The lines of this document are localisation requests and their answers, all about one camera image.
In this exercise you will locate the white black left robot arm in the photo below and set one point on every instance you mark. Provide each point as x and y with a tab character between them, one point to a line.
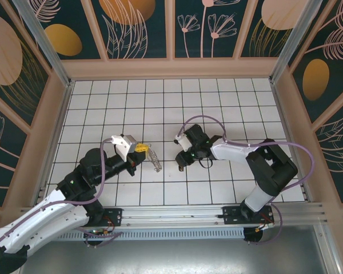
45	219

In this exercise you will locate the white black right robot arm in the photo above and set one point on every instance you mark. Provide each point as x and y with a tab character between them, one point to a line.
231	151

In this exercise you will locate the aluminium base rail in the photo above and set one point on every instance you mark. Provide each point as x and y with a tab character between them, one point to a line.
171	214

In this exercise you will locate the aluminium side rail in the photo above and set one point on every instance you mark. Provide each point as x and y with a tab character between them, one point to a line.
55	137
291	137

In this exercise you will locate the aluminium corner post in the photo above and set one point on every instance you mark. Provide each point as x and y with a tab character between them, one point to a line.
294	37
43	42

